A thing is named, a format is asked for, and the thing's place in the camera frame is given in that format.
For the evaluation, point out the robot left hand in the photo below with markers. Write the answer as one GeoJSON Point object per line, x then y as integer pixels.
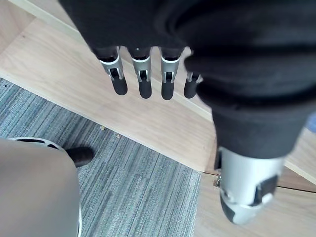
{"type": "Point", "coordinates": [222, 49]}

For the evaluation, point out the metal cabinet hinge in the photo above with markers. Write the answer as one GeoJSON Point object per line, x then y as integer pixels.
{"type": "Point", "coordinates": [217, 182]}

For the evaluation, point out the light wooden cabinet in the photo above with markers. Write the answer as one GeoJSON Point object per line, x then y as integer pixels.
{"type": "Point", "coordinates": [86, 89]}

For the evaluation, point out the wooden cabinet door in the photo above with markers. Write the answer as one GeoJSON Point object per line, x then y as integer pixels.
{"type": "Point", "coordinates": [284, 217]}

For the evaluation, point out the dark robot foot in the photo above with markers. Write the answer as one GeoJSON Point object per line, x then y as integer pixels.
{"type": "Point", "coordinates": [81, 155]}

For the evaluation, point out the silver robot leg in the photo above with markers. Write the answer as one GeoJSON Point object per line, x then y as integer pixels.
{"type": "Point", "coordinates": [34, 187]}

